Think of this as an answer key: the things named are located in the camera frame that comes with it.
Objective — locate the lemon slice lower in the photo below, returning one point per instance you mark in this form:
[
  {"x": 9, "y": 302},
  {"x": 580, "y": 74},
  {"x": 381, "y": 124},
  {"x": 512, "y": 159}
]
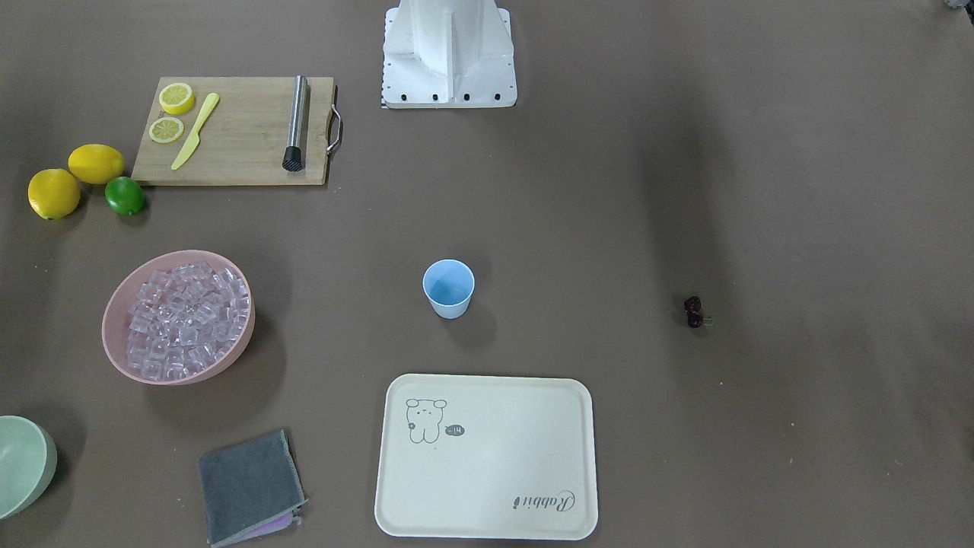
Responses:
[{"x": 166, "y": 130}]

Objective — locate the grey folded cloth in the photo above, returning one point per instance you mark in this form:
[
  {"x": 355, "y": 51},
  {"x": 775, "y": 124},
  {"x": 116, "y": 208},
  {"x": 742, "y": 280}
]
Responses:
[{"x": 250, "y": 489}]

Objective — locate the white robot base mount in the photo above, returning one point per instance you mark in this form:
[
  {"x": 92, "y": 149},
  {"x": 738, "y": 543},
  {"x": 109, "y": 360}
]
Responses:
[{"x": 448, "y": 55}]

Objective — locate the light blue cup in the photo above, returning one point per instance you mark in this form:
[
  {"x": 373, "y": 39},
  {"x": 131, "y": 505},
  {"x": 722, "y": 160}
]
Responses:
[{"x": 449, "y": 285}]

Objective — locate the lemon slice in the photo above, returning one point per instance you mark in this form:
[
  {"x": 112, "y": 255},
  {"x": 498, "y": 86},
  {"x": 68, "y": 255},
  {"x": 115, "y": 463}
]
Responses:
[
  {"x": 177, "y": 98},
  {"x": 166, "y": 130}
]

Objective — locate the yellow lemon outer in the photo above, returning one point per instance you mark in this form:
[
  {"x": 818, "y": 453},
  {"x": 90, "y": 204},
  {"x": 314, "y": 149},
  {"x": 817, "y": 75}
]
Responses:
[{"x": 53, "y": 194}]

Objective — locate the lemon slice upper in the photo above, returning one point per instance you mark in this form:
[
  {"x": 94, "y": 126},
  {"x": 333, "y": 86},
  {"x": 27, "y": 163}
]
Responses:
[{"x": 177, "y": 98}]

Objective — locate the dark red cherries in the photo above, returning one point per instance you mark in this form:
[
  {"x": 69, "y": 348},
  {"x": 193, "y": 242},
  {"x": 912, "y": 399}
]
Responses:
[{"x": 693, "y": 311}]

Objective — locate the pile of ice cubes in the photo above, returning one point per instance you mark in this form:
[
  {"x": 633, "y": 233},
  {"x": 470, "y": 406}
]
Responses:
[{"x": 186, "y": 322}]

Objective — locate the pink bowl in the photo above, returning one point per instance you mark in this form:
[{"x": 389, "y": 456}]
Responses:
[{"x": 113, "y": 331}]

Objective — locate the mint green bowl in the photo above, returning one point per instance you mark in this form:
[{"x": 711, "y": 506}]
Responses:
[{"x": 28, "y": 462}]

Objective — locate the steel muddler black tip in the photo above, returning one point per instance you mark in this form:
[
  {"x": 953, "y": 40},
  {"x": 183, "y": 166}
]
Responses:
[{"x": 294, "y": 156}]

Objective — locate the yellow plastic knife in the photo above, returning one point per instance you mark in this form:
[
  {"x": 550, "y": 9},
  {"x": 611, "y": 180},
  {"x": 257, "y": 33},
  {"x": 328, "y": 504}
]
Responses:
[{"x": 193, "y": 139}]

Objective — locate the yellow lemon near board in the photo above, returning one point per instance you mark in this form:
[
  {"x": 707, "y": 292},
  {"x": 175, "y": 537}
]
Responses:
[{"x": 96, "y": 164}]

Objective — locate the green lime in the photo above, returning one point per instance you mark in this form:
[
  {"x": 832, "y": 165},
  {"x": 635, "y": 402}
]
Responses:
[{"x": 124, "y": 196}]

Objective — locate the cream rabbit tray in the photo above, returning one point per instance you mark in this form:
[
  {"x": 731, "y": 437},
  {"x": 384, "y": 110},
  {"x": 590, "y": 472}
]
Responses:
[{"x": 470, "y": 456}]

